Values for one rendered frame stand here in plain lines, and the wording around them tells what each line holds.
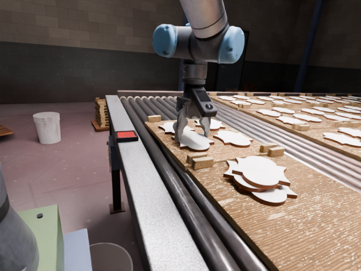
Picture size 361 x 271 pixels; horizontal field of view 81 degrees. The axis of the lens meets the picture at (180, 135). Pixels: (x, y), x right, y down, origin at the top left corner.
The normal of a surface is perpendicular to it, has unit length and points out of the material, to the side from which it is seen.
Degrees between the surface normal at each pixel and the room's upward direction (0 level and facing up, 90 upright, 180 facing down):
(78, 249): 0
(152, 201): 0
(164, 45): 90
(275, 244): 0
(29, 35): 90
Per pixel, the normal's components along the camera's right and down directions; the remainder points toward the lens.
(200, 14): -0.11, 0.89
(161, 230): 0.07, -0.93
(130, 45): 0.46, 0.34
